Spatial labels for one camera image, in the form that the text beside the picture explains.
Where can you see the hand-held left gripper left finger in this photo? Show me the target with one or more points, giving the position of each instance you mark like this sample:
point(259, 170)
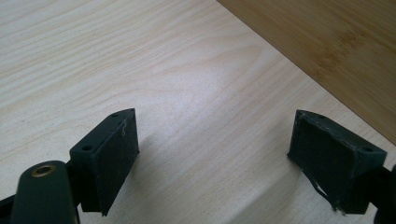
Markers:
point(106, 161)

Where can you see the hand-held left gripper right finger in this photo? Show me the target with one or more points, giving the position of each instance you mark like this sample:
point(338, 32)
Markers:
point(330, 158)

